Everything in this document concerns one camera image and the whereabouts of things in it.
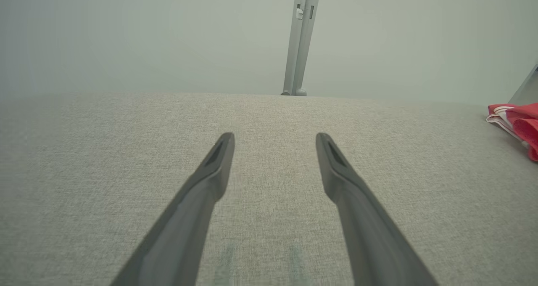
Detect red Bulls 23 jersey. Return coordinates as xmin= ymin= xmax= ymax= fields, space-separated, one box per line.
xmin=486 ymin=103 xmax=538 ymax=141

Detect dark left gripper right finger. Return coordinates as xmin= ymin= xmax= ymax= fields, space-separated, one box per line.
xmin=316 ymin=132 xmax=440 ymax=286

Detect red shorts with white stripe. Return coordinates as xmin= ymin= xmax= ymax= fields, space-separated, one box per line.
xmin=513 ymin=118 xmax=538 ymax=163

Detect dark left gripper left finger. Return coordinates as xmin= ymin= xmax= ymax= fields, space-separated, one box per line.
xmin=110 ymin=132 xmax=235 ymax=286

